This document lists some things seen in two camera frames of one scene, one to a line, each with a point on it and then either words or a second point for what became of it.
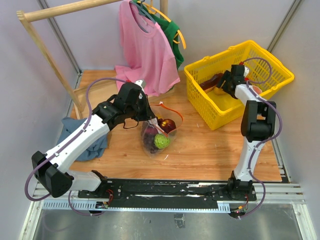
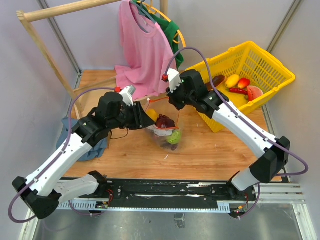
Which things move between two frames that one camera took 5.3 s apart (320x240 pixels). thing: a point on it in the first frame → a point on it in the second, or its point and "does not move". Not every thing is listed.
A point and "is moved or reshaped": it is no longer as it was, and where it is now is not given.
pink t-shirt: x=147 y=57 does not move
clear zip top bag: x=158 y=134 is moved or reshaped
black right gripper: x=226 y=77 → x=172 y=99
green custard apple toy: x=161 y=141 → x=175 y=137
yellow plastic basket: x=266 y=73 does not move
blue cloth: x=70 y=126 does not move
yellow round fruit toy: x=219 y=91 is moved or reshaped
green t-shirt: x=169 y=29 does not move
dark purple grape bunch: x=149 y=134 → x=172 y=146
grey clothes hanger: x=141 y=9 does not move
